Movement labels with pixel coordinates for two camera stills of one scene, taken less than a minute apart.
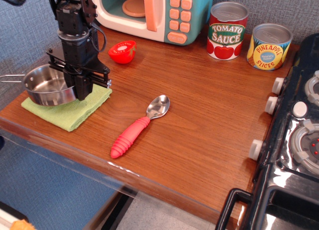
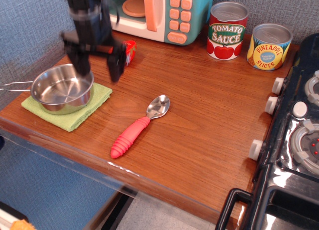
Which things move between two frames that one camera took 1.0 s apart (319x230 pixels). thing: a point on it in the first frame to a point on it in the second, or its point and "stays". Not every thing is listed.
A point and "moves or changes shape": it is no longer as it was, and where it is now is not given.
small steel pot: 47,86 moves or changes shape
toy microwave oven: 176,17 stays
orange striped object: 11,219 stays
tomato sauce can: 227,30 stays
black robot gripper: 78,60 to 93,36
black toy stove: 286,193 stays
